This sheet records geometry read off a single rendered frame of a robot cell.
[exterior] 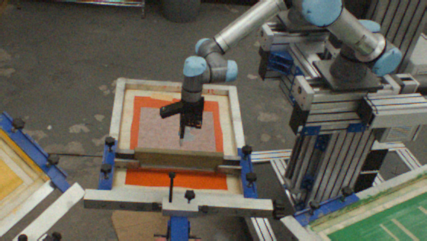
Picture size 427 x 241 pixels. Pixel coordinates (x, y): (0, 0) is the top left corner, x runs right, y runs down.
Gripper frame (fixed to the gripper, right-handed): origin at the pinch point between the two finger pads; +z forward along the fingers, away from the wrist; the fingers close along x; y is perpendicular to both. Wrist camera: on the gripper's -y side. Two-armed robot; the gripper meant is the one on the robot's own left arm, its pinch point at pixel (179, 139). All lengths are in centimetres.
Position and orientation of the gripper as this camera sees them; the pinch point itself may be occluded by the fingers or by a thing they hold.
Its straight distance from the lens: 200.4
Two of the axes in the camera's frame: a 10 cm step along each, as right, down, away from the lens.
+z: -0.9, 7.5, 6.5
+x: 0.0, -6.5, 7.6
